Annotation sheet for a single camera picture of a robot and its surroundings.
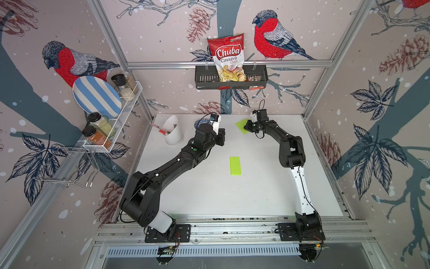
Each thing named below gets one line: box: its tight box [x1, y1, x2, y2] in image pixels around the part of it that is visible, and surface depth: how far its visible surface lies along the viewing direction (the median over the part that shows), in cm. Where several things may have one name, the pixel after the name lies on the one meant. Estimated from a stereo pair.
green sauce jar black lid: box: [85, 112, 116, 138], surface depth 66 cm
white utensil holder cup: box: [162, 114, 185, 146], surface depth 102 cm
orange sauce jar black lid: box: [81, 125, 112, 150], surface depth 63 cm
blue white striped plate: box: [72, 75, 123, 119], surface depth 73 cm
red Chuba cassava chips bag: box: [207, 33, 247, 82], surface depth 83 cm
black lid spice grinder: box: [110, 73, 136, 102], surface depth 83 cm
